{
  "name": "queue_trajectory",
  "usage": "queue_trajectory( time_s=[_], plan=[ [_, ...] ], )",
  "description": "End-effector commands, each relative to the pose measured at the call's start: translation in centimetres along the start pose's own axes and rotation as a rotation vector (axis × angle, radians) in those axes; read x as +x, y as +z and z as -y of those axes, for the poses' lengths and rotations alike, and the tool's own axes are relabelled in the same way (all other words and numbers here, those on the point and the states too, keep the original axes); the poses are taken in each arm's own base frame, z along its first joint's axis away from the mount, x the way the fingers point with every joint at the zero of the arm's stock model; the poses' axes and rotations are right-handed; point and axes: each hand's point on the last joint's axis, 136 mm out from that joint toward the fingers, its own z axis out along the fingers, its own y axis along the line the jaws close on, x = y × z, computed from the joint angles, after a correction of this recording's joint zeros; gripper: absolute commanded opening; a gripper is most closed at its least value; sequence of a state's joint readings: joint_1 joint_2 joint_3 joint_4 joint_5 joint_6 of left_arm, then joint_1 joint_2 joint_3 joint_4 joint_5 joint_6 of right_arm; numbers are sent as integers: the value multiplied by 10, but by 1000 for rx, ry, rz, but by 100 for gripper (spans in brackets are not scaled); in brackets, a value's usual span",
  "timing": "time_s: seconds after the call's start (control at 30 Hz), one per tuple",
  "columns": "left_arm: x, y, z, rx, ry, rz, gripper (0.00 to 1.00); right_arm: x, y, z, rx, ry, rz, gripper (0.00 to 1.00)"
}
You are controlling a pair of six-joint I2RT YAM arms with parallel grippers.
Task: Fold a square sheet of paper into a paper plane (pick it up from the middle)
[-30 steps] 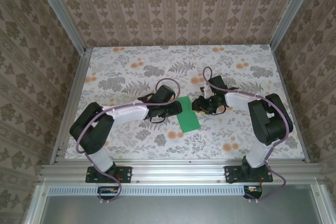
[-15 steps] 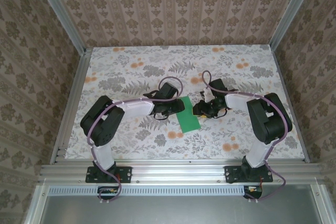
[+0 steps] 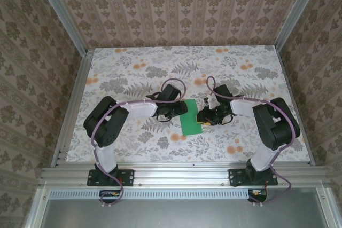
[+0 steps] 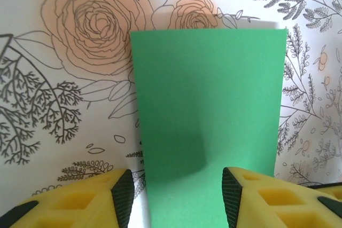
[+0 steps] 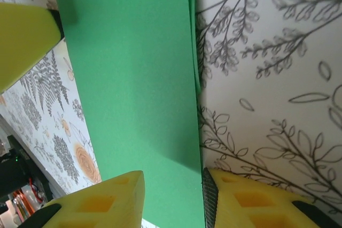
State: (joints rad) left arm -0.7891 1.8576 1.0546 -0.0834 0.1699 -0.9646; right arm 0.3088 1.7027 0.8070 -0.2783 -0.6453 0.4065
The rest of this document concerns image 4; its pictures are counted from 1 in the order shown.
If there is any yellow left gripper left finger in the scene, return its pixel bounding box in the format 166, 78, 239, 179
9, 168, 135, 228

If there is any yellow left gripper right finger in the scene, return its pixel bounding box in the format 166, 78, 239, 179
222, 166, 342, 228

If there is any green paper sheet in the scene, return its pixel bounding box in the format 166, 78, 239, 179
130, 29, 288, 228

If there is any floral tablecloth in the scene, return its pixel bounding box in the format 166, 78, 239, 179
0, 0, 342, 228

